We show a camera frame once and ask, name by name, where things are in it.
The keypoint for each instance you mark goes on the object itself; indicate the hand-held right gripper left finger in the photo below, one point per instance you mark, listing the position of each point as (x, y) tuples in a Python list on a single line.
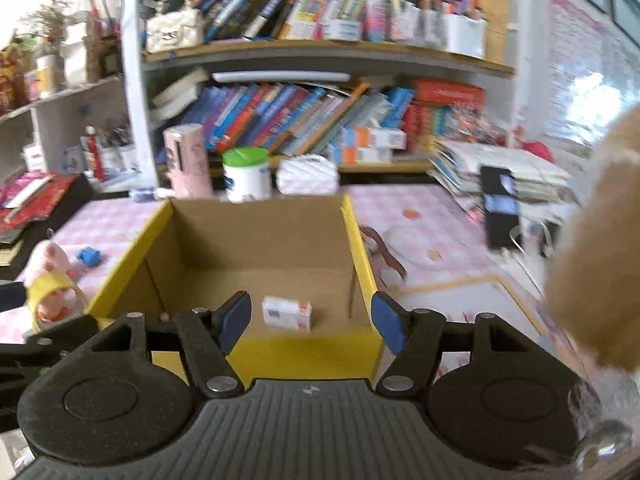
[(234, 322)]

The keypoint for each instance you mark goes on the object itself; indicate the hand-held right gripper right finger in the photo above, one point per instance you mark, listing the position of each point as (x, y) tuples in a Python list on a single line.
[(387, 322)]

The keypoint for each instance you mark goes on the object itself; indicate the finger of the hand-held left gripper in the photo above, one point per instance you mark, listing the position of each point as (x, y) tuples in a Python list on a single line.
[(10, 296), (50, 336)]

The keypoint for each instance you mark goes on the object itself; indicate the yellow tape roll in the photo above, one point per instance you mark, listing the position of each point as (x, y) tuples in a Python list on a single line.
[(42, 285)]

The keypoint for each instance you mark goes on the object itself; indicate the pink pig plush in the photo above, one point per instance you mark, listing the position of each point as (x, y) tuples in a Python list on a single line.
[(47, 257)]

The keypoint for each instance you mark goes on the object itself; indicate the yellow cardboard box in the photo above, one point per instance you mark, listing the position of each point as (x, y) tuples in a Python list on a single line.
[(250, 240)]

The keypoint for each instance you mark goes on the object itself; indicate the small blue object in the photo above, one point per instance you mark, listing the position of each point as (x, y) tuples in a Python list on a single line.
[(90, 257)]

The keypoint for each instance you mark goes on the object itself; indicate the red packets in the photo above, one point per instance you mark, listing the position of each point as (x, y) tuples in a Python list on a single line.
[(35, 192)]

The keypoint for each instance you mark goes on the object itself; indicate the pink checked tablecloth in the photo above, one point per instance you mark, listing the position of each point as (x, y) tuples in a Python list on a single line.
[(425, 210)]

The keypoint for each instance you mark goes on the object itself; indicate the black box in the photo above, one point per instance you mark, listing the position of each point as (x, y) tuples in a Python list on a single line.
[(75, 195)]

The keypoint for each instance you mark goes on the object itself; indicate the white red label box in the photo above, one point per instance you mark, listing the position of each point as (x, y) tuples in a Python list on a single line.
[(32, 157)]

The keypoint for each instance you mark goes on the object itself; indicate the white jar green lid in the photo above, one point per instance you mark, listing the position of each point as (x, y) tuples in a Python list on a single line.
[(246, 175)]

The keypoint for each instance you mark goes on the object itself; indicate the blue picture card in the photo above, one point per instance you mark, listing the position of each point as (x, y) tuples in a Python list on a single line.
[(70, 160)]

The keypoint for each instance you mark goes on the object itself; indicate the blue spray bottle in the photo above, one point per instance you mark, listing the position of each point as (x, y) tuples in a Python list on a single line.
[(147, 193)]

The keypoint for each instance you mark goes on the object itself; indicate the black rectangular device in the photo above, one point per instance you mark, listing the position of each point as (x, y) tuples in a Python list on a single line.
[(500, 205)]

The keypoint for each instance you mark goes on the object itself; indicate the white quilted handbag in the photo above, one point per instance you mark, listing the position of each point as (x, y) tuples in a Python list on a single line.
[(306, 175)]

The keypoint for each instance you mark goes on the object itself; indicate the pink humidifier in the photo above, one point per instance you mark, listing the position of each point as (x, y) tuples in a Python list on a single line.
[(187, 160)]

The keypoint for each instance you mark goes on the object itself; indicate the orange white small carton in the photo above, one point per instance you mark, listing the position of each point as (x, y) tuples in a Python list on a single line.
[(360, 155), (375, 137)]

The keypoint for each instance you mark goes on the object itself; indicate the white pen holder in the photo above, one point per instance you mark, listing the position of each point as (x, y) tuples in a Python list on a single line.
[(111, 159), (129, 156)]

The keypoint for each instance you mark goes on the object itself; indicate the grey side shelf unit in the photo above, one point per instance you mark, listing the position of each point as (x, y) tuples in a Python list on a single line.
[(55, 120)]

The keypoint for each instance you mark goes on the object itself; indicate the stack of papers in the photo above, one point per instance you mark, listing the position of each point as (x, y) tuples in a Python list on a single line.
[(500, 165)]

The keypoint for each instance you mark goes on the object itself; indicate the row of colourful books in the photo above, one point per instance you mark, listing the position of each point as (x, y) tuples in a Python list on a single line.
[(300, 120), (325, 0)]

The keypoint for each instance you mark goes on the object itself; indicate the wealth god paper decoration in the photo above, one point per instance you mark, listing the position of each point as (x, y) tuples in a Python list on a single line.
[(10, 75)]

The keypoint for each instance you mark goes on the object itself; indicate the thick paperback book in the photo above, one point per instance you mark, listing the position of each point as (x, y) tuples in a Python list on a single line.
[(182, 82), (170, 107)]

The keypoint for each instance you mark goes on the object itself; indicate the tan plush toy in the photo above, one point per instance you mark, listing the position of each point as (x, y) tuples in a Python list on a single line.
[(595, 235)]

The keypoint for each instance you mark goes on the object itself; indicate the white jar yellow label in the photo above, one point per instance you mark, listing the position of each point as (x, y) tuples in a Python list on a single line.
[(50, 72)]

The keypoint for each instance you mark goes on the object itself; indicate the white bookshelf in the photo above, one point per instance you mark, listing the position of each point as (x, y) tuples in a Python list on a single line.
[(132, 85)]

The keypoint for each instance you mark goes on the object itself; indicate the white flat tablet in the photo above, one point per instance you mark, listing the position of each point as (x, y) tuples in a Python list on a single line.
[(282, 76)]

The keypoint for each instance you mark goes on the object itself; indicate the vase with dried flowers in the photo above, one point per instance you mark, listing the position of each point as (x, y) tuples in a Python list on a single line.
[(47, 15)]

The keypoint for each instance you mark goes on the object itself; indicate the white storage box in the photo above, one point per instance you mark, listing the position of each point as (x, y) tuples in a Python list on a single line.
[(462, 35)]

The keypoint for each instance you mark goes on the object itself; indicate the cream handbag black clasp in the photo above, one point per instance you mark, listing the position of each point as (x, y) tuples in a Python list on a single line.
[(172, 27)]

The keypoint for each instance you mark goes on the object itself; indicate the pink wall chart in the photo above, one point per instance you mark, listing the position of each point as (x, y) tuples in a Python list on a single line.
[(575, 75)]

